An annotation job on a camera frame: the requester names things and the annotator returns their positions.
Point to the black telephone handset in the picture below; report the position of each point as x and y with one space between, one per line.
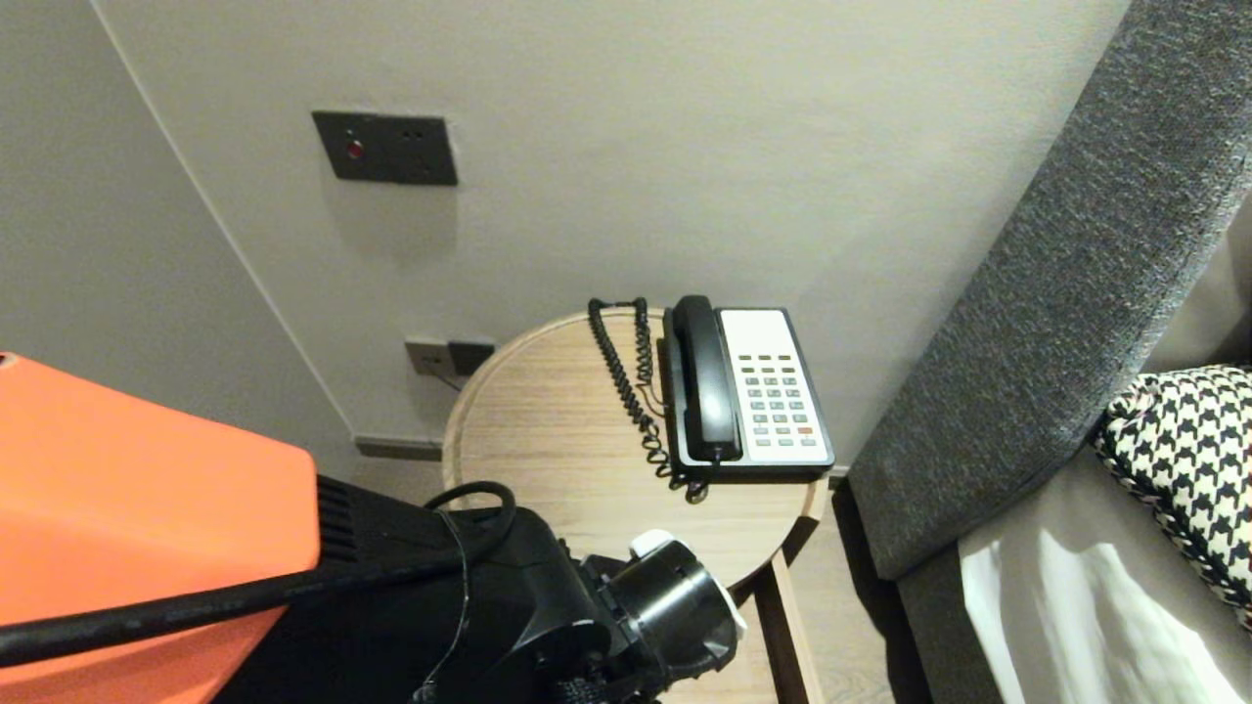
704 391

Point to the grey wall baseboard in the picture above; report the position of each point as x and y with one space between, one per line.
401 449

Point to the dark grey power socket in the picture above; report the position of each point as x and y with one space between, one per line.
471 356

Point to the wall power socket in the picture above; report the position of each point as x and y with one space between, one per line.
426 358

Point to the beige bed pillow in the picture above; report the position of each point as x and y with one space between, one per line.
1208 303

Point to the white bed sheet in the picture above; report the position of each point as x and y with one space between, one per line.
1076 606

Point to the round wooden bedside table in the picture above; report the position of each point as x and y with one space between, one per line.
548 430

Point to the curved wooden table drawer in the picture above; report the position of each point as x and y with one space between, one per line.
792 626

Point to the grey fabric bed base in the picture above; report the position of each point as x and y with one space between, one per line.
934 636

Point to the grey fabric headboard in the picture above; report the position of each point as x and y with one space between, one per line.
1076 293

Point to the dark wall switch panel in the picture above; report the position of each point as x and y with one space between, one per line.
391 149

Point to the black white houndstooth pillow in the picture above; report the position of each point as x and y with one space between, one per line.
1184 450

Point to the white black desk telephone base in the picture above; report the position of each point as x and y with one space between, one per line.
773 372

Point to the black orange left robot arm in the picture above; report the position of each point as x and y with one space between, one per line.
147 489

